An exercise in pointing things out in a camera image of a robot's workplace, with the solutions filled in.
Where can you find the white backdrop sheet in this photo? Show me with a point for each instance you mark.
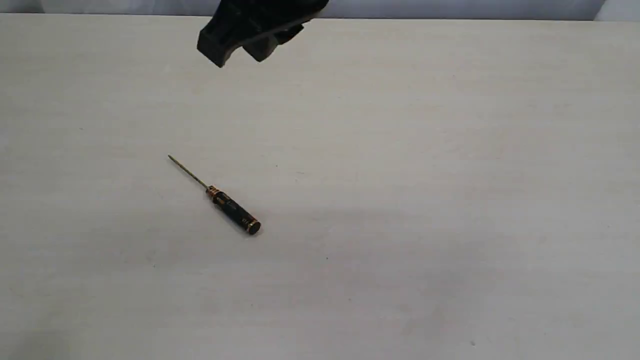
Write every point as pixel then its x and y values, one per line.
pixel 568 10

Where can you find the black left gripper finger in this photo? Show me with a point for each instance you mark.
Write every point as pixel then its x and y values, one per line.
pixel 239 22

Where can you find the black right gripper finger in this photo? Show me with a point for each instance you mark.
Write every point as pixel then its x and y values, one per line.
pixel 262 48

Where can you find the black gold precision screwdriver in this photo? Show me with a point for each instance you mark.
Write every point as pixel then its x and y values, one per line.
pixel 225 204

